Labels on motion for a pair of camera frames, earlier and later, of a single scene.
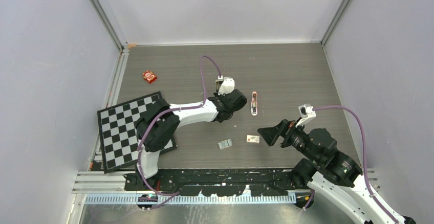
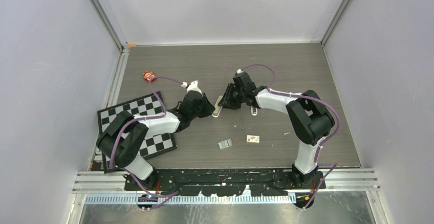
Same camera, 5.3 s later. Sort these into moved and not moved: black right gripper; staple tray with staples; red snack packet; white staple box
Moved: black right gripper
Not moved: staple tray with staples; white staple box; red snack packet
